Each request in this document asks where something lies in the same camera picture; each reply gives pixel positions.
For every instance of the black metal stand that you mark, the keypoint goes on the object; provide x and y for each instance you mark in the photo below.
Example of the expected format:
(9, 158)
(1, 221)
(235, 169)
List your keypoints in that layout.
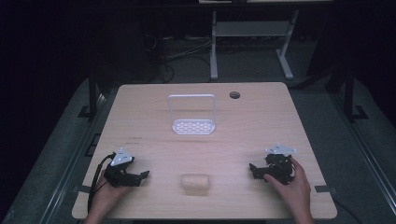
(92, 93)
(350, 93)

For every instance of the grey tape strip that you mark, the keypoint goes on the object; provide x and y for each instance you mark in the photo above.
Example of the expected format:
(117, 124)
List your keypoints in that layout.
(325, 188)
(82, 188)

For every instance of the person's left hand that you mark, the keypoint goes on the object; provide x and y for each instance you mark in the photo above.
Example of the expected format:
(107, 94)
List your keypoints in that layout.
(104, 196)

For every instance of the white metal stand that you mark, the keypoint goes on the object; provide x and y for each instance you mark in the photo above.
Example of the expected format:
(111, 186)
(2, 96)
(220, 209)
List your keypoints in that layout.
(250, 28)

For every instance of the clear plastic container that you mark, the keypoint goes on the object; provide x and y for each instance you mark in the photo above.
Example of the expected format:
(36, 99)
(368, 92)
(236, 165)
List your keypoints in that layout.
(193, 127)

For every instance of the person's right hand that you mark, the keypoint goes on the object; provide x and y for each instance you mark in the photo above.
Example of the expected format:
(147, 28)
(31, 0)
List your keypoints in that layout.
(295, 193)

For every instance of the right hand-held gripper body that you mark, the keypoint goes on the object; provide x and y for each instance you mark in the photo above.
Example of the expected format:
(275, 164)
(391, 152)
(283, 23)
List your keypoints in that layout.
(281, 169)

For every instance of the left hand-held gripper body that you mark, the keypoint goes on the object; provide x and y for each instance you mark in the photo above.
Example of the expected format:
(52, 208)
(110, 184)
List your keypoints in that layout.
(121, 158)

